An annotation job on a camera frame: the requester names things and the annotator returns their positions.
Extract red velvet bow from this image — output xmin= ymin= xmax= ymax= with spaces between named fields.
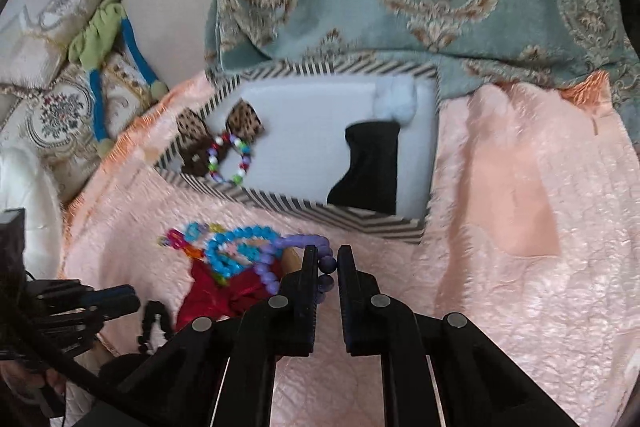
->
xmin=175 ymin=259 xmax=283 ymax=331

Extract black scrunchie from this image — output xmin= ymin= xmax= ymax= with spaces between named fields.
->
xmin=136 ymin=299 xmax=176 ymax=356

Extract blue bead bracelet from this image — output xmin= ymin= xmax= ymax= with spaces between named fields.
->
xmin=205 ymin=224 xmax=284 ymax=281

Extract colourful plastic link chain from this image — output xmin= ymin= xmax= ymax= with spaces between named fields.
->
xmin=158 ymin=221 xmax=227 ymax=260

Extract purple bead bracelet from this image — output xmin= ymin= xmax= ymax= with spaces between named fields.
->
xmin=252 ymin=233 xmax=339 ymax=304

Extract multicolour bead bracelet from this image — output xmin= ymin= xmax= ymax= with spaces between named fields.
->
xmin=205 ymin=131 xmax=253 ymax=186

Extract striped jewelry box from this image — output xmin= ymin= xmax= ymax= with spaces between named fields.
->
xmin=154 ymin=58 xmax=438 ymax=244

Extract person left hand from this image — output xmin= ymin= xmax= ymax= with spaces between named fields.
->
xmin=1 ymin=361 xmax=66 ymax=405

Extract white round satin cushion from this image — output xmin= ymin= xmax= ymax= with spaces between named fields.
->
xmin=1 ymin=145 xmax=63 ymax=280

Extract pink quilted bedspread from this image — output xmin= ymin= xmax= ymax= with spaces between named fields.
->
xmin=61 ymin=75 xmax=639 ymax=426

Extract black velvet cloth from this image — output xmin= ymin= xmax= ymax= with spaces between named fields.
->
xmin=326 ymin=120 xmax=400 ymax=215

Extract floral embroidered square cushion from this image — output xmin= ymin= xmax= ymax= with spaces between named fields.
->
xmin=1 ymin=53 xmax=152 ymax=204

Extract leopard print bow scrunchie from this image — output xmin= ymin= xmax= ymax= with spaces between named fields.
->
xmin=176 ymin=100 xmax=264 ymax=185

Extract cream bolster pillow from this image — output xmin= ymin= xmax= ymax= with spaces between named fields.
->
xmin=1 ymin=0 xmax=102 ymax=89

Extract blue green plush toy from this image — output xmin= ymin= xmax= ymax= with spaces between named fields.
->
xmin=67 ymin=0 xmax=168 ymax=159

